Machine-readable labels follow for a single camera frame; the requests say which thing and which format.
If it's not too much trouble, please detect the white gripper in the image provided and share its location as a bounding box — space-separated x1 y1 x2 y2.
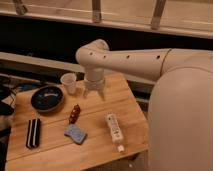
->
83 77 105 100

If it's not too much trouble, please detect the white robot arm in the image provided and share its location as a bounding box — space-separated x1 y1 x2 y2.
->
76 39 213 171

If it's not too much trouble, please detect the blue sponge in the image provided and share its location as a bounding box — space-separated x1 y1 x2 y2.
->
64 124 87 145

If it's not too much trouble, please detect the dark blue round bowl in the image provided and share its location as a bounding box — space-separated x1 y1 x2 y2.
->
31 86 64 113

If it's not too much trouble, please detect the wooden table board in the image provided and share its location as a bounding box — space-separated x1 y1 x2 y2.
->
5 74 148 171

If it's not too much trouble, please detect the black object at left edge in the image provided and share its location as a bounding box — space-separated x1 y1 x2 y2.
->
0 75 16 138

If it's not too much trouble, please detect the wooden railing post middle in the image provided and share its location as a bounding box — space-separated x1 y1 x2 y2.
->
92 0 101 23

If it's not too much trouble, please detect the wooden railing post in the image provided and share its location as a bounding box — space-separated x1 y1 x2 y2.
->
151 0 166 30
92 0 101 23
13 0 27 15

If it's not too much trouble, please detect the wooden railing post right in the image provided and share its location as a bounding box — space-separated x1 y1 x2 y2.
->
151 0 166 30

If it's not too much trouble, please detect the wooden railing post left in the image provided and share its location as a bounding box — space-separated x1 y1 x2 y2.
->
13 0 27 15

